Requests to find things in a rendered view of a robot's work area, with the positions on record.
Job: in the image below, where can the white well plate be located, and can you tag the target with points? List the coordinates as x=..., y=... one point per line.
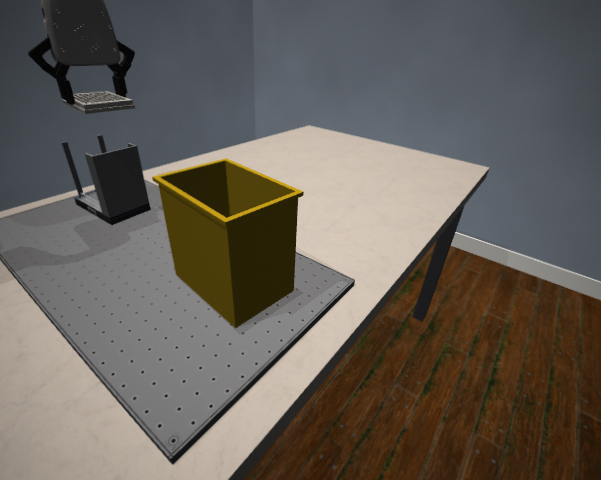
x=96, y=102
x=91, y=198

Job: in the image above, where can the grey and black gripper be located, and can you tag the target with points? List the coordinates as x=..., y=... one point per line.
x=82, y=29

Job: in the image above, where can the grey perforated base plate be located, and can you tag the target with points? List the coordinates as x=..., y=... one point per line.
x=172, y=362

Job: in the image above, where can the olive-yellow open-top bin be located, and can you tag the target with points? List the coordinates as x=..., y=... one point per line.
x=239, y=264

